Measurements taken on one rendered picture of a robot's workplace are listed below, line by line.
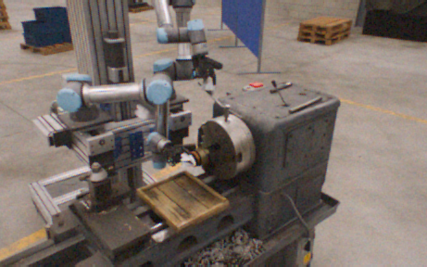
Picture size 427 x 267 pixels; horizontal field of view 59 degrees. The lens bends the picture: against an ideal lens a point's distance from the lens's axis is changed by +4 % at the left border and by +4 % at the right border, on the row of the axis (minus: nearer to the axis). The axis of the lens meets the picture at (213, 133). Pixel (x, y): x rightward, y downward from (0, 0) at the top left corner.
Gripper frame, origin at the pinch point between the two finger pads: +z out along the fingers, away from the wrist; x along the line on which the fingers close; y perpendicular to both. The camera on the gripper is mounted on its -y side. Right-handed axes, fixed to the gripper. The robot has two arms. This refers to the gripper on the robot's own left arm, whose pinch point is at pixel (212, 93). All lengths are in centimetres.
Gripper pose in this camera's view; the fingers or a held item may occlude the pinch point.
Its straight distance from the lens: 184.8
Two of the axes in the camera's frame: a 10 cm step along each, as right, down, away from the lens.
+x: 6.1, 0.3, -7.9
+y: -7.7, 2.7, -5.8
